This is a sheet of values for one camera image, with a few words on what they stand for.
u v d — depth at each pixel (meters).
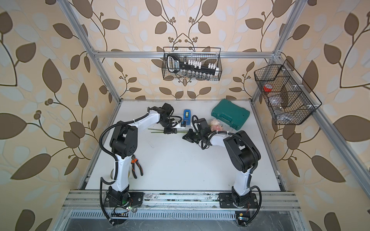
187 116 1.06
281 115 0.63
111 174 0.79
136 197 0.76
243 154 0.50
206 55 0.91
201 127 0.77
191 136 0.85
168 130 0.87
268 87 0.81
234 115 1.05
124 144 0.56
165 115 0.80
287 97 0.82
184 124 0.87
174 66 0.87
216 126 0.93
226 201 0.73
